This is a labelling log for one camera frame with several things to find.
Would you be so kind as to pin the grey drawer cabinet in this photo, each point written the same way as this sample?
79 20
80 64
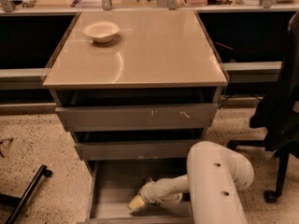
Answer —
158 57

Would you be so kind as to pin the middle grey drawer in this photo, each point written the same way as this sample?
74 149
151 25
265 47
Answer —
137 150

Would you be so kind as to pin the top grey drawer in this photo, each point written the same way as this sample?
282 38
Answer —
136 117

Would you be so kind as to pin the open bottom grey drawer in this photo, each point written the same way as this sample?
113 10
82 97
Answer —
116 183

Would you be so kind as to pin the black office chair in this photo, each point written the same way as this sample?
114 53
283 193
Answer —
278 113

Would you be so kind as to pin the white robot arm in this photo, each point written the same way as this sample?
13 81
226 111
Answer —
215 175

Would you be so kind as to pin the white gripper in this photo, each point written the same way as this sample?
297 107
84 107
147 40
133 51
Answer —
149 193

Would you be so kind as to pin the black chair base leg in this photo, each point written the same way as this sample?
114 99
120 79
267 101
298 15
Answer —
16 204

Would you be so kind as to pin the white bowl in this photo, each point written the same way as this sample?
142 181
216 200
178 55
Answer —
101 31

